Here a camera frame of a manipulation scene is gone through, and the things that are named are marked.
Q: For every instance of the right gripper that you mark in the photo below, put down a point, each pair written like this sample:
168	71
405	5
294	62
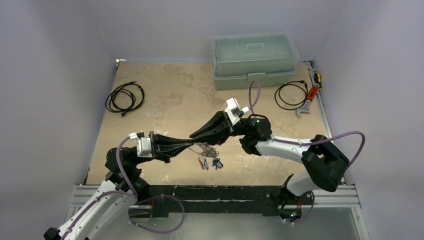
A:
226	123

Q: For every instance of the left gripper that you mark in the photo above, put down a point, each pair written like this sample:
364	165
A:
163	146

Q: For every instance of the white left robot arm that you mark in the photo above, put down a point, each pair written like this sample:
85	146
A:
123	187

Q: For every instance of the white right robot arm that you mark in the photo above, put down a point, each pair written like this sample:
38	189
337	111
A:
324	163

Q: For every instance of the green plastic toolbox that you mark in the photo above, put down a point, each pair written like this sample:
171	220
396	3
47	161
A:
238	60

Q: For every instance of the yellow black tool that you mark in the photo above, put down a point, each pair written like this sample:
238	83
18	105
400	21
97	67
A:
314	75

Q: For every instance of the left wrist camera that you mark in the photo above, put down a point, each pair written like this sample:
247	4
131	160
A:
143	144

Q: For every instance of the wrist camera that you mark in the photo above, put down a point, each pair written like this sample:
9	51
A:
143	144
234	111

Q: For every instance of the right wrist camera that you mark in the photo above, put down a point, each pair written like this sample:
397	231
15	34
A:
234	111

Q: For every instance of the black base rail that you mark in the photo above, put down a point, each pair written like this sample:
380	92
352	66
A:
267	200

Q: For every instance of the red handled adjustable wrench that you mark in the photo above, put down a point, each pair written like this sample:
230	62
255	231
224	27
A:
305	108

